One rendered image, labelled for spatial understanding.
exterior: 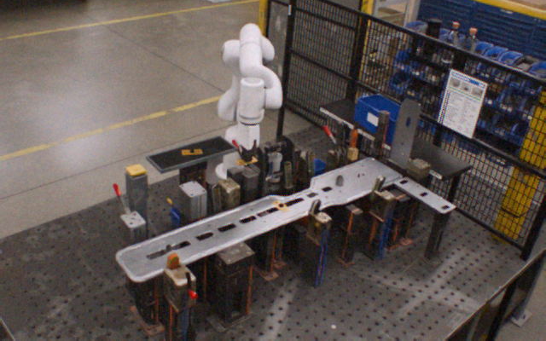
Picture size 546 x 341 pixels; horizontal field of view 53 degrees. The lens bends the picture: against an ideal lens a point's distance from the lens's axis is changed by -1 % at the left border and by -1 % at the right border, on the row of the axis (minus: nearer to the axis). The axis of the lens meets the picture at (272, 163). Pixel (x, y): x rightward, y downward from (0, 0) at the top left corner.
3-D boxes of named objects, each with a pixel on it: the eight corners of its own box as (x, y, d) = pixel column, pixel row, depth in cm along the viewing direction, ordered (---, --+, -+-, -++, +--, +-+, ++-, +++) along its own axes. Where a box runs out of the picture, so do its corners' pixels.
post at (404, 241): (403, 246, 263) (417, 197, 249) (386, 234, 271) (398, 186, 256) (412, 242, 267) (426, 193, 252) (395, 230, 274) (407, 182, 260)
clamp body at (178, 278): (178, 366, 194) (177, 291, 176) (158, 339, 204) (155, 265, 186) (204, 353, 200) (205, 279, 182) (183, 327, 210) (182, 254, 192)
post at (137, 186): (136, 265, 237) (131, 180, 215) (129, 256, 242) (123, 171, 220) (153, 259, 241) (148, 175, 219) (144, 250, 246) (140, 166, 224)
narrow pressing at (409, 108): (406, 168, 268) (421, 105, 251) (388, 158, 276) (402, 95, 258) (407, 168, 268) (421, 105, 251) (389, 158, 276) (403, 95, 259)
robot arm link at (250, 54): (278, 60, 224) (281, 115, 205) (238, 58, 222) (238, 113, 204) (281, 43, 217) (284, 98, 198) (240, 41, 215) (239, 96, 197)
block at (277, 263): (276, 269, 242) (282, 216, 228) (259, 253, 251) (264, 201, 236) (287, 265, 245) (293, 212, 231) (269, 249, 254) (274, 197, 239)
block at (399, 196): (388, 252, 259) (400, 204, 245) (371, 239, 266) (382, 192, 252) (402, 245, 264) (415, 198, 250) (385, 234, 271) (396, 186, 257)
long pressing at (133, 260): (138, 290, 185) (138, 286, 184) (110, 253, 200) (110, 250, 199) (405, 178, 262) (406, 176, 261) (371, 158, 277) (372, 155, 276)
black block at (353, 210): (346, 271, 246) (357, 218, 231) (330, 257, 253) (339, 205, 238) (359, 264, 250) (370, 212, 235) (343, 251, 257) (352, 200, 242)
